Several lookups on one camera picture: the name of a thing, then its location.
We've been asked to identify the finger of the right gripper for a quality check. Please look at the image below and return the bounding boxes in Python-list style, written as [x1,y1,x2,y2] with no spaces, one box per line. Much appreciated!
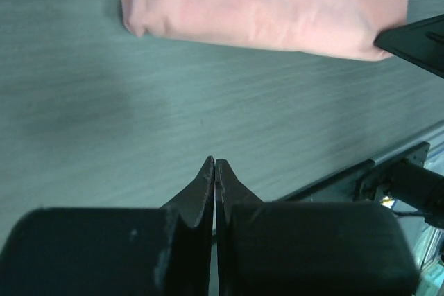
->
[374,15,444,78]

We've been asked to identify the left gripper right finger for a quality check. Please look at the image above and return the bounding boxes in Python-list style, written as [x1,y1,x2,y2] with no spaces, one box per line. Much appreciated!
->
[215,159,420,295]

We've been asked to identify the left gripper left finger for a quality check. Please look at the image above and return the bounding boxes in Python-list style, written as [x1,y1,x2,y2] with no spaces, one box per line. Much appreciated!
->
[1,157,214,295]

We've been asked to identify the salmon pink t shirt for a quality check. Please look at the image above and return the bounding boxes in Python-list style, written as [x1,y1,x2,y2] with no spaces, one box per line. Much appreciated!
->
[121,0,408,61]

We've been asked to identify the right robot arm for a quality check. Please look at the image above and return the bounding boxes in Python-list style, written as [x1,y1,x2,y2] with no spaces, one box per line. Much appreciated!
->
[374,15,443,229]

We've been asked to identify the aluminium frame rail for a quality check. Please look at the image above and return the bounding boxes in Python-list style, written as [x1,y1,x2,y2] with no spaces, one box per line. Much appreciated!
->
[412,150,444,296]

